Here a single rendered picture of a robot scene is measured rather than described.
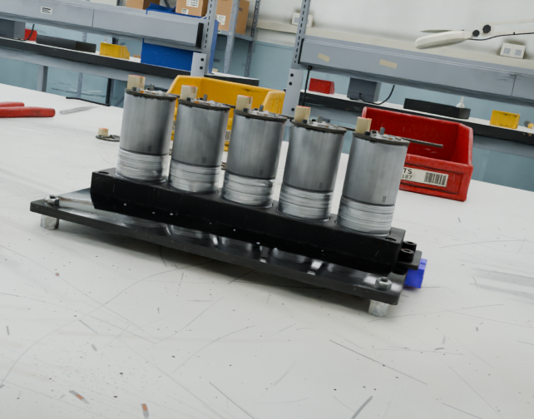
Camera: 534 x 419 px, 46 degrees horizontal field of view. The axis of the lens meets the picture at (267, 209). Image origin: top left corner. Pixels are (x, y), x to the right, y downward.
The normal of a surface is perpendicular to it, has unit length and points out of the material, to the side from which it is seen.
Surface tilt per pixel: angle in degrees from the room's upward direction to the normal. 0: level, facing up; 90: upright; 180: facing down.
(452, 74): 90
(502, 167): 90
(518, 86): 90
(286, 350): 0
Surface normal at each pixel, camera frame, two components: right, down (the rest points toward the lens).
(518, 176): -0.32, 0.16
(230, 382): 0.16, -0.96
